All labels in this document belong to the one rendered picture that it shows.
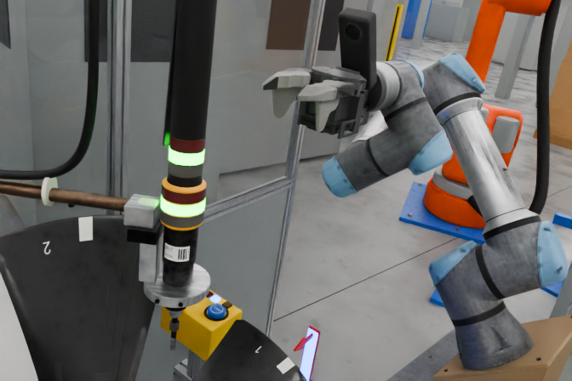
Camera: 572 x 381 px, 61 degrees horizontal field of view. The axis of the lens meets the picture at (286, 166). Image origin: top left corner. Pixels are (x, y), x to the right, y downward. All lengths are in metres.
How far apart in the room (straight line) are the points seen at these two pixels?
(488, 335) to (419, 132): 0.48
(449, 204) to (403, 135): 3.54
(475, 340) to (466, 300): 0.08
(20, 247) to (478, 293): 0.83
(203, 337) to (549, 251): 0.71
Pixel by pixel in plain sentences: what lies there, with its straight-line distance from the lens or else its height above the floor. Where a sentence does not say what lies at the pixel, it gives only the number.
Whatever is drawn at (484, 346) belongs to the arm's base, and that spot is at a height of 1.16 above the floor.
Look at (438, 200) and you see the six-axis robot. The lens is 4.37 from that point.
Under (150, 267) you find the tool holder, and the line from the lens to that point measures 0.53.
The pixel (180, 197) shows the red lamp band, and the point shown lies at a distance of 0.47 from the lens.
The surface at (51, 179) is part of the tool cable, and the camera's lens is 0.54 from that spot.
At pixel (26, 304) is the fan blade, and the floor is 1.35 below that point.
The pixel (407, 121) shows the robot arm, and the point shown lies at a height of 1.60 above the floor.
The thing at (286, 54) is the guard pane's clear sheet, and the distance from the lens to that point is 1.79.
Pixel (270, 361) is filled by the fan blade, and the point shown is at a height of 1.19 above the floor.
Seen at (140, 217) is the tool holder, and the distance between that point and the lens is 0.50.
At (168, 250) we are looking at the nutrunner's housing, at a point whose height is 1.51.
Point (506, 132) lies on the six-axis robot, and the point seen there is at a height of 0.90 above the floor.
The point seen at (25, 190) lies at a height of 1.55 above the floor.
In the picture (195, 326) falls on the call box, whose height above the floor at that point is 1.05.
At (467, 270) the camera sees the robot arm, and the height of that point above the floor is 1.28.
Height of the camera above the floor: 1.78
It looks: 21 degrees down
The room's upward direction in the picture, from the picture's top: 9 degrees clockwise
